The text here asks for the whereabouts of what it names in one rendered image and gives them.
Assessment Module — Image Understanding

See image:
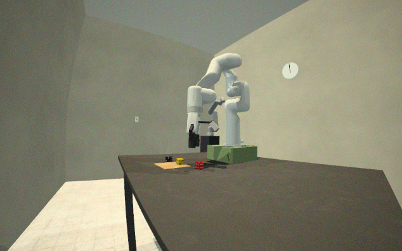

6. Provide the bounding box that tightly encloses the red die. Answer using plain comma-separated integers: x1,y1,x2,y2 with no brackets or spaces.
195,162,204,169

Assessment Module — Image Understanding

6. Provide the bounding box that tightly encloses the yellow die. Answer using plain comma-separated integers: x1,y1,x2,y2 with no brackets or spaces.
176,158,184,165

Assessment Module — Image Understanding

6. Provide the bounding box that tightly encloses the tan flat mat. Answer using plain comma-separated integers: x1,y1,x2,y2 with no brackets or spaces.
155,162,191,170

